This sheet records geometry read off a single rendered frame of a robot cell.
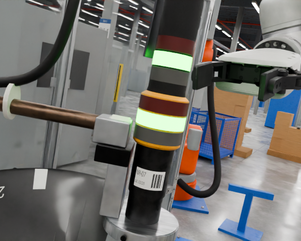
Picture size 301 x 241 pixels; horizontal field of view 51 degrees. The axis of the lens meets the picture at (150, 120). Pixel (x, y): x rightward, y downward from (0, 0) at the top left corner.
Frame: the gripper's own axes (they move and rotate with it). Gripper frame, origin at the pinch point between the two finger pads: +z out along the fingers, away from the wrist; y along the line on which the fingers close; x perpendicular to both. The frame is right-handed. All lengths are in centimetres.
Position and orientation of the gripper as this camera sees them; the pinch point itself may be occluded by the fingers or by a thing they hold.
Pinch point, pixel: (230, 81)
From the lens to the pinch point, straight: 39.5
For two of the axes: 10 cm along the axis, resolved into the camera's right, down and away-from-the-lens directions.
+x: 0.0, -9.4, -3.3
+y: -7.9, -2.1, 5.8
